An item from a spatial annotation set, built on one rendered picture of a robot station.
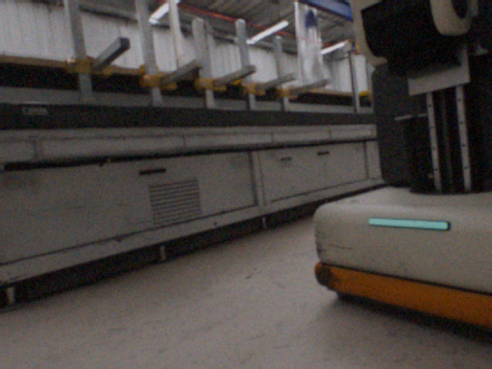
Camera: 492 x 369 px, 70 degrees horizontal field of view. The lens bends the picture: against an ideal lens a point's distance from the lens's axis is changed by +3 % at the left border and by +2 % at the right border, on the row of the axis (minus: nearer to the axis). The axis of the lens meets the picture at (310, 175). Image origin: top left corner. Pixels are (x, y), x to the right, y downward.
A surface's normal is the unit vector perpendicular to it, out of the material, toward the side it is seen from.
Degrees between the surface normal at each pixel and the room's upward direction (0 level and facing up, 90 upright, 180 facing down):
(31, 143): 90
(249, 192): 90
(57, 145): 90
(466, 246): 90
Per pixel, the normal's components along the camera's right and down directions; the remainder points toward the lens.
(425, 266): -0.69, 0.12
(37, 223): 0.74, -0.05
